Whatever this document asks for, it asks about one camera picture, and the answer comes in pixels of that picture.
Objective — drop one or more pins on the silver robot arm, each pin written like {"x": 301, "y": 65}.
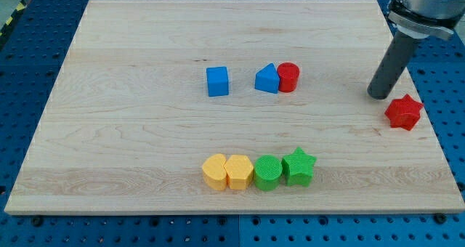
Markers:
{"x": 420, "y": 19}

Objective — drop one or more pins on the blue triangle block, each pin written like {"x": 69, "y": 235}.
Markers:
{"x": 267, "y": 79}

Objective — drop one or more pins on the blue cube block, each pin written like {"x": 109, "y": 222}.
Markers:
{"x": 217, "y": 81}

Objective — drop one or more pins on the yellow hexagon block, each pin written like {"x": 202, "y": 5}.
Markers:
{"x": 240, "y": 172}

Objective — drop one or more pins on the green cylinder block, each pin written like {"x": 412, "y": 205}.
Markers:
{"x": 267, "y": 172}

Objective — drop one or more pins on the yellow heart block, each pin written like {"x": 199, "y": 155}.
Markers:
{"x": 214, "y": 174}

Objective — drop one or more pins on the red cylinder block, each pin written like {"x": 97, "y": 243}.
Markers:
{"x": 288, "y": 73}

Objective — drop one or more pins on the green star block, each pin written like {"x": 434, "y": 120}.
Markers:
{"x": 298, "y": 168}

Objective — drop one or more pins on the red star block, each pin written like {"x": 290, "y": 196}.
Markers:
{"x": 404, "y": 112}

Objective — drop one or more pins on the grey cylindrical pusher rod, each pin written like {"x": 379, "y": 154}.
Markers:
{"x": 392, "y": 65}

